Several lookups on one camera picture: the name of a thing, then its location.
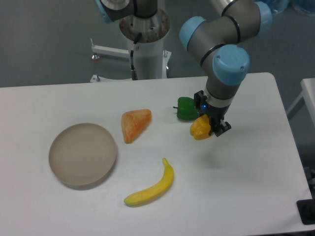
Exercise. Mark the beige round plate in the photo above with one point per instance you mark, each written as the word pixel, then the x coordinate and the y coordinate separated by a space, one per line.
pixel 82 156

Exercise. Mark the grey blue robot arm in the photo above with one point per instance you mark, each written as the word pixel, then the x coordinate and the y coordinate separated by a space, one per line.
pixel 214 45

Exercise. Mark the yellow bell pepper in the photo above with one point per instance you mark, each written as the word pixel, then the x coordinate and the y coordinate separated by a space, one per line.
pixel 201 128

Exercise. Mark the yellow banana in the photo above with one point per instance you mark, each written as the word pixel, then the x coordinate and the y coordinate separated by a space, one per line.
pixel 155 191

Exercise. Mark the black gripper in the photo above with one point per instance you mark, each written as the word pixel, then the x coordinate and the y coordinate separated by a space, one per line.
pixel 215 109

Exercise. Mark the white side table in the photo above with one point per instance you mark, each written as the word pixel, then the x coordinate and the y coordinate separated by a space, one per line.
pixel 306 97

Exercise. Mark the green bell pepper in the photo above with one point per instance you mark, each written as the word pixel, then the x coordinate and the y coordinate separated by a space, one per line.
pixel 186 109

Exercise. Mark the black device at table edge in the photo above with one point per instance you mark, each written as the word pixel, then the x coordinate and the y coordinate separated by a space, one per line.
pixel 306 209

